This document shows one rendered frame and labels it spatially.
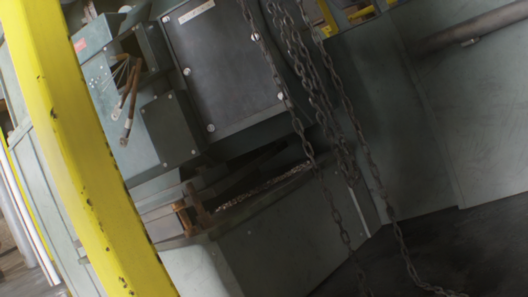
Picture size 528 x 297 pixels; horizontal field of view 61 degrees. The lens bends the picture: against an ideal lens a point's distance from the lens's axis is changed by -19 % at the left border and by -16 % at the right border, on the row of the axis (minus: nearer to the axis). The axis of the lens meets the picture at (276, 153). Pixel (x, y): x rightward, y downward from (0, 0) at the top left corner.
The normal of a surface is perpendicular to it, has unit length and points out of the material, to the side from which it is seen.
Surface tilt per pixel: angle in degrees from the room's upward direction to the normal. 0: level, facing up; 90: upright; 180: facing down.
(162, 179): 62
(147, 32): 90
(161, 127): 90
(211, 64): 90
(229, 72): 90
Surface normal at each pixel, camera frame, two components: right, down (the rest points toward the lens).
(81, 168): 0.71, -0.26
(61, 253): -0.58, 0.32
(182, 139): -0.31, 0.21
